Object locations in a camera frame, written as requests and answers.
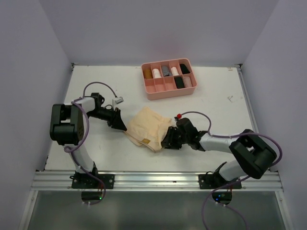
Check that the black underwear orange trim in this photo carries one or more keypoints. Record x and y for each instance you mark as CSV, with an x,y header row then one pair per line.
x,y
179,82

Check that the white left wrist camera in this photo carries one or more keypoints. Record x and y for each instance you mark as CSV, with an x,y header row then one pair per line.
x,y
117,100

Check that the brown rolled underwear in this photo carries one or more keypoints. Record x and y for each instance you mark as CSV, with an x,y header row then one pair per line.
x,y
147,74

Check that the grey rolled underwear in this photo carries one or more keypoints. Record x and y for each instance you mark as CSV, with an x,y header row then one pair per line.
x,y
165,71

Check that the pink divided organizer tray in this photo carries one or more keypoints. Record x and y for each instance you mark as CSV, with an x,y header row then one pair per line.
x,y
165,87

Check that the black rolled underwear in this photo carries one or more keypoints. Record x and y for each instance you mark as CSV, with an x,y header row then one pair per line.
x,y
184,69

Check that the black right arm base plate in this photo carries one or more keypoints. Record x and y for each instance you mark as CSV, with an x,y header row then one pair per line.
x,y
213,180

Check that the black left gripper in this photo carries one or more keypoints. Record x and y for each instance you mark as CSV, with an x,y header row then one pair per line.
x,y
115,120

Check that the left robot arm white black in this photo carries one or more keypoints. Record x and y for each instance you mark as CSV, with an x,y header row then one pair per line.
x,y
69,126

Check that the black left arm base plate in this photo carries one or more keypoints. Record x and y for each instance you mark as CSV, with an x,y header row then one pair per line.
x,y
84,181

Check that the aluminium table frame rail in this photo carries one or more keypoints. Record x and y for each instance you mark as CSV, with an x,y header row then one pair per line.
x,y
219,100

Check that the beige underwear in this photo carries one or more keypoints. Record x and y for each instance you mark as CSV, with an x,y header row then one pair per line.
x,y
148,128

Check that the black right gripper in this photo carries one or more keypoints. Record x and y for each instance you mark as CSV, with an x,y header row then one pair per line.
x,y
168,141

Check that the pink underwear cream waistband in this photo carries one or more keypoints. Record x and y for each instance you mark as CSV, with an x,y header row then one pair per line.
x,y
187,81

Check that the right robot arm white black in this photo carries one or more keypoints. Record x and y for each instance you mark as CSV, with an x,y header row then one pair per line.
x,y
253,156

